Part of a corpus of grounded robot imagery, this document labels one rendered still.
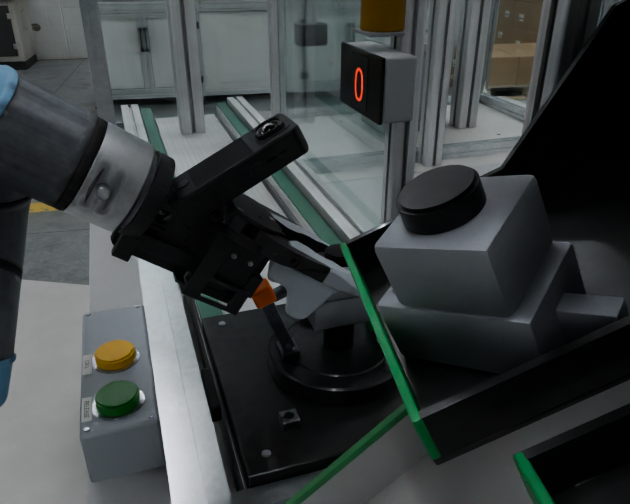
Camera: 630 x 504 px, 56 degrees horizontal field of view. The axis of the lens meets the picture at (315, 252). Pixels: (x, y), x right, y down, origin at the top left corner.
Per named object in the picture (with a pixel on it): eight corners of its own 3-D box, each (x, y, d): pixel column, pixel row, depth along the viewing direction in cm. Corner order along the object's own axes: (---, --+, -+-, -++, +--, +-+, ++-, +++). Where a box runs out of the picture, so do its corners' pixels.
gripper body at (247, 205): (226, 277, 57) (106, 225, 51) (274, 202, 55) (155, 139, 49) (243, 320, 50) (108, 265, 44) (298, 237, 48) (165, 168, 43)
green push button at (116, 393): (97, 428, 54) (94, 411, 54) (97, 400, 58) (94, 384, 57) (143, 418, 56) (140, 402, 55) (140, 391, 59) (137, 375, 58)
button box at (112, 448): (90, 485, 55) (78, 435, 52) (90, 353, 73) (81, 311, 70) (167, 467, 57) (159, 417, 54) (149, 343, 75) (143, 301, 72)
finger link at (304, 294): (333, 332, 55) (248, 286, 53) (369, 281, 54) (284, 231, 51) (339, 348, 53) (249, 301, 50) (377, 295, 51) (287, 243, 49)
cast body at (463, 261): (400, 357, 25) (332, 224, 22) (445, 288, 27) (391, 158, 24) (614, 398, 19) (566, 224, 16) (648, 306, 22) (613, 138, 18)
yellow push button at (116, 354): (97, 381, 60) (94, 365, 59) (97, 358, 64) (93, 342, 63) (138, 373, 61) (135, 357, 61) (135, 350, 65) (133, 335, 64)
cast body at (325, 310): (314, 332, 55) (314, 266, 52) (300, 307, 59) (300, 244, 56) (396, 316, 58) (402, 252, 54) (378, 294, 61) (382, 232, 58)
